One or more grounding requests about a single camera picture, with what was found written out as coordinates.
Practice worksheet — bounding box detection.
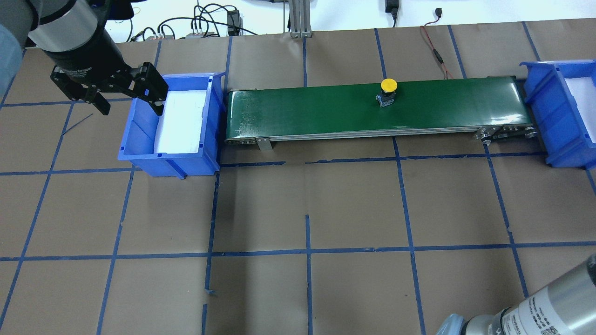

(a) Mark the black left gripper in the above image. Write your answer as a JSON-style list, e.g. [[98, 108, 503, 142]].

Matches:
[[50, 25, 169, 116]]

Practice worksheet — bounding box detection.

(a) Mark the yellow push button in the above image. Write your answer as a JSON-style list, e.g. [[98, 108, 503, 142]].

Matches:
[[375, 78, 398, 108]]

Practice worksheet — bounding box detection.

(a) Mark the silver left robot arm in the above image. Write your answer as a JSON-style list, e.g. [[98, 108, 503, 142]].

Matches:
[[0, 0, 169, 116]]

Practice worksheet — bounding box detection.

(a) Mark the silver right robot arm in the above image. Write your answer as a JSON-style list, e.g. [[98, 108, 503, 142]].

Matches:
[[437, 254, 596, 335]]

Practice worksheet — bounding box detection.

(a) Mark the white foam pad left bin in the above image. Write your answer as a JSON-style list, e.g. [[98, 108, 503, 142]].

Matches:
[[154, 90, 207, 154]]

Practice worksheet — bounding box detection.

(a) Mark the white foam pad bin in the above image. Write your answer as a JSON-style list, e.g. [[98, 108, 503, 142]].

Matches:
[[565, 76, 596, 143], [154, 90, 207, 154]]

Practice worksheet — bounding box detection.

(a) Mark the blue left storage bin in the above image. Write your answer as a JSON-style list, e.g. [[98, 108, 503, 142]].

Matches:
[[117, 72, 225, 180]]

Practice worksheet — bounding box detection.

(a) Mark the blue storage bin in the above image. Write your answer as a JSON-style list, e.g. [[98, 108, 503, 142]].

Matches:
[[117, 72, 225, 180], [520, 59, 596, 170]]

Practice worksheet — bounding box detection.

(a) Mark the black power adapter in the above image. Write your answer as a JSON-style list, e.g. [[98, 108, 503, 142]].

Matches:
[[226, 9, 243, 36]]

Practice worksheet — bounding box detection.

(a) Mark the green conveyor belt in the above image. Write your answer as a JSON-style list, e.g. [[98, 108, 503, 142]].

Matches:
[[225, 76, 538, 150]]

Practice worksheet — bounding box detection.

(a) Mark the blue right storage bin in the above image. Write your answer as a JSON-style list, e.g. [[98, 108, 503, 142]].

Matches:
[[520, 59, 596, 170]]

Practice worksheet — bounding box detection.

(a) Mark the white foam pad right bin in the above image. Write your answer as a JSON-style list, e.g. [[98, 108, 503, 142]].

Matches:
[[565, 76, 596, 143]]

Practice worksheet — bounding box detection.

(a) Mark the aluminium frame post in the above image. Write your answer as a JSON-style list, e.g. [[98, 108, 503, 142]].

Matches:
[[288, 0, 312, 39]]

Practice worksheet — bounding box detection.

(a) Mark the red conveyor power wire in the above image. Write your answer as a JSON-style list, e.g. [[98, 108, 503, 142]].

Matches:
[[420, 8, 454, 80]]

